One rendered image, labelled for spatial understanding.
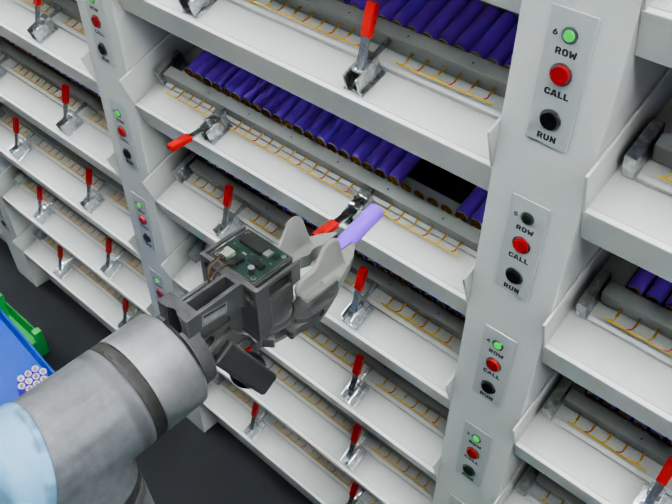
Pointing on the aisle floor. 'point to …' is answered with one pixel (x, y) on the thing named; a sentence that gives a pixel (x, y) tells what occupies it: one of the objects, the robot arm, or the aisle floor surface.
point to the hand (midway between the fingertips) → (336, 251)
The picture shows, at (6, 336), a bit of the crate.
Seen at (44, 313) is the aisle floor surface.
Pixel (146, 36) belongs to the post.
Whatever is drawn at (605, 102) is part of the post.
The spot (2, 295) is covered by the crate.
